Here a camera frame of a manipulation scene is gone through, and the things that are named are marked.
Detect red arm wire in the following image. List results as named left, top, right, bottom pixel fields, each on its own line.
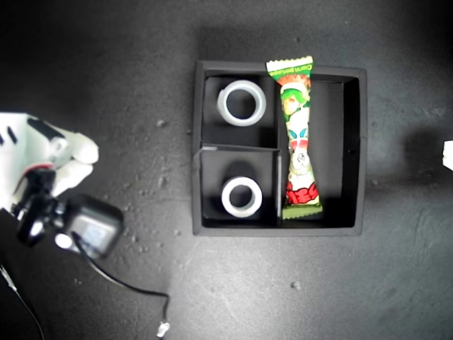
left=16, top=163, right=51, bottom=194

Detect small white tape roll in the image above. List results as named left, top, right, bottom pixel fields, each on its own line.
left=220, top=176, right=264, bottom=218

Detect black compartment tray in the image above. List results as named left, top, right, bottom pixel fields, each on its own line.
left=193, top=59, right=367, bottom=237

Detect green snack bar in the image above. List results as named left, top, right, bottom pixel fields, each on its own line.
left=265, top=55, right=324, bottom=221

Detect black camera bracket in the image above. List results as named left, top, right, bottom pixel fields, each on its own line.
left=12, top=169, right=68, bottom=248

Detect thin black cable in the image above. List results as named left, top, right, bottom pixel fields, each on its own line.
left=0, top=263, right=46, bottom=340

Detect large white tape roll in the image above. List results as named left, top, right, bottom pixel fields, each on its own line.
left=216, top=79, right=268, bottom=128

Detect black camera cable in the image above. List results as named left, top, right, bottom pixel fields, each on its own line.
left=72, top=232, right=171, bottom=322

